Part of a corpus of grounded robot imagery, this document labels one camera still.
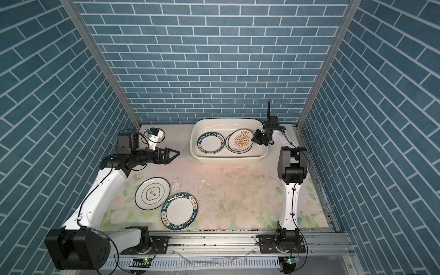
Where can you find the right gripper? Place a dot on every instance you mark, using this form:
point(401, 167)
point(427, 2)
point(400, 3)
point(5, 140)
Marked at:
point(256, 138)

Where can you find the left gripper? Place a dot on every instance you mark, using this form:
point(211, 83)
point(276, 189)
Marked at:
point(165, 160)

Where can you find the orange sunburst plate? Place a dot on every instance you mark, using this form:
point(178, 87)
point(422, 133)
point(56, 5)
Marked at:
point(241, 140)
point(228, 147)

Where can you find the green rim plate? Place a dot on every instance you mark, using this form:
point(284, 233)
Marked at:
point(179, 211)
point(211, 142)

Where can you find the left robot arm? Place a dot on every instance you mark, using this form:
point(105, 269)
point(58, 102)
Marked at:
point(79, 244)

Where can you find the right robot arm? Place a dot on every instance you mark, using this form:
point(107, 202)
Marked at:
point(292, 169)

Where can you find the white plastic bin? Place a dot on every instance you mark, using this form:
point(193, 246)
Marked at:
point(226, 127)

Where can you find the white plate grey flower outline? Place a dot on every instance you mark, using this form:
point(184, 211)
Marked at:
point(152, 193)

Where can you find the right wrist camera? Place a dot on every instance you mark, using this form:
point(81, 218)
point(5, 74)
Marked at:
point(271, 118)

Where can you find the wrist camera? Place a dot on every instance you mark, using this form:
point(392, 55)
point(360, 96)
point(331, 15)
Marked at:
point(153, 136)
point(271, 118)

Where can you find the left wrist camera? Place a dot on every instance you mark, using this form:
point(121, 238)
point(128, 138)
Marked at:
point(153, 136)

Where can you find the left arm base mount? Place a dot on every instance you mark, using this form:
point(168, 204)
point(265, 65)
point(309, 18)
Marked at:
point(157, 245)

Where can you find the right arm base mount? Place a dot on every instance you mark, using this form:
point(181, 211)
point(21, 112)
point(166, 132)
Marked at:
point(271, 244)

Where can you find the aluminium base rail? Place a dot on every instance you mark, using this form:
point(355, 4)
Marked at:
point(233, 249)

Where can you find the left corner aluminium post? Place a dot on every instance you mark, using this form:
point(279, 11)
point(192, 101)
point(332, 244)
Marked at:
point(81, 26)

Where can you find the corner aluminium post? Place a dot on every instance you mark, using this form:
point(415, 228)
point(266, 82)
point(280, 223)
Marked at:
point(81, 26)
point(333, 50)

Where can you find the right corner aluminium post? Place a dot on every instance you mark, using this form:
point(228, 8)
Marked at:
point(333, 50)

